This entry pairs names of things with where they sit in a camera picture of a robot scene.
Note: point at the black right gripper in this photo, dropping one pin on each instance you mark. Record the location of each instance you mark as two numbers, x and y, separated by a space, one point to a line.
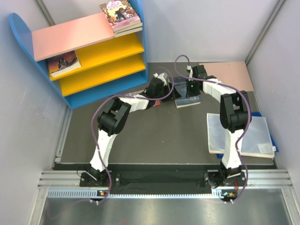
188 93

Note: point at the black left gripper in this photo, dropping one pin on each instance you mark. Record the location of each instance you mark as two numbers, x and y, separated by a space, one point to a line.
175 94

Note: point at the dark blue paperback book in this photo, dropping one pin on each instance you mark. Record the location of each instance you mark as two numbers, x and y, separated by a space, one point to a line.
179 94

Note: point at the orange lantern cover paperback book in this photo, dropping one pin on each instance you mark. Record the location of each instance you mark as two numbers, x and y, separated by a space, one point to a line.
116 35

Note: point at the blue treehouse paperback book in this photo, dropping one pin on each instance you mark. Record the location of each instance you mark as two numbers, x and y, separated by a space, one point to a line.
129 28

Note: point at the pink purple paperback book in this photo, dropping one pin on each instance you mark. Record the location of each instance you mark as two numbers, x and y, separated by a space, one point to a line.
120 14

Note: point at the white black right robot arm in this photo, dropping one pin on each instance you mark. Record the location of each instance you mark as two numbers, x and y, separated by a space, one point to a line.
235 117

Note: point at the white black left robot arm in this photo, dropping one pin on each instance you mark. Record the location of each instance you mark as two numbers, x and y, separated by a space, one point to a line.
111 121

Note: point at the red pink picture book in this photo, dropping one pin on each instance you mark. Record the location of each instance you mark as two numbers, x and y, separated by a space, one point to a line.
138 101

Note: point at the pink board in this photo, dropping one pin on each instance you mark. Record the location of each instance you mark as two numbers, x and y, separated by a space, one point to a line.
230 73

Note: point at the clear white file folder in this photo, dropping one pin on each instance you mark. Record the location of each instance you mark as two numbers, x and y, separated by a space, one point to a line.
255 136

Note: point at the blue pink yellow bookshelf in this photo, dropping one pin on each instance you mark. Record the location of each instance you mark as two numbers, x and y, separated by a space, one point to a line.
109 64

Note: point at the book on shelf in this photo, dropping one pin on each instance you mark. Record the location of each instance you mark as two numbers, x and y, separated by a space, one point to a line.
63 63

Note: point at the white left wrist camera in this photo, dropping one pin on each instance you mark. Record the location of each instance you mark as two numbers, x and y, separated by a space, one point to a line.
163 77

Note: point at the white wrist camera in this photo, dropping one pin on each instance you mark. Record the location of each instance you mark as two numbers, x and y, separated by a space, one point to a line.
163 77
190 71

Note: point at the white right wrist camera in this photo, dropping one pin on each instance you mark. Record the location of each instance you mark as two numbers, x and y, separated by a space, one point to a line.
190 71

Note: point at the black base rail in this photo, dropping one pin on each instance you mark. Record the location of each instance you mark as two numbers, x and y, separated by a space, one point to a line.
155 179

